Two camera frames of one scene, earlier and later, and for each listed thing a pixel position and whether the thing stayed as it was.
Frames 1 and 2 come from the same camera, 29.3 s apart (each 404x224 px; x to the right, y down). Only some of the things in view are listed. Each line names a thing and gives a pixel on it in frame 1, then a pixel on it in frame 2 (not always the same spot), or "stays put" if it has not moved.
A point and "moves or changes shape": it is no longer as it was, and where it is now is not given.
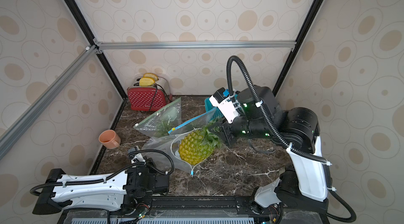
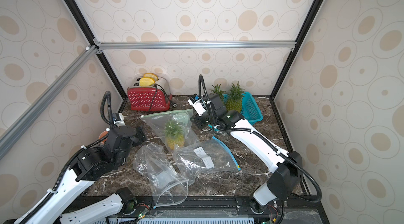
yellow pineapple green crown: x=199 y=144 moves or changes shape
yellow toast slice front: x=146 y=81 stays put
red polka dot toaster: x=146 y=98 stays put
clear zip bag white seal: x=186 y=148 → x=169 y=187
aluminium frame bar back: x=245 y=45 stays put
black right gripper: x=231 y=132 → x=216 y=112
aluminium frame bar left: x=19 y=125 stays put
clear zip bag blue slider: x=199 y=131 → x=209 y=155
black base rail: x=218 y=210 stays put
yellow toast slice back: x=149 y=74 stays put
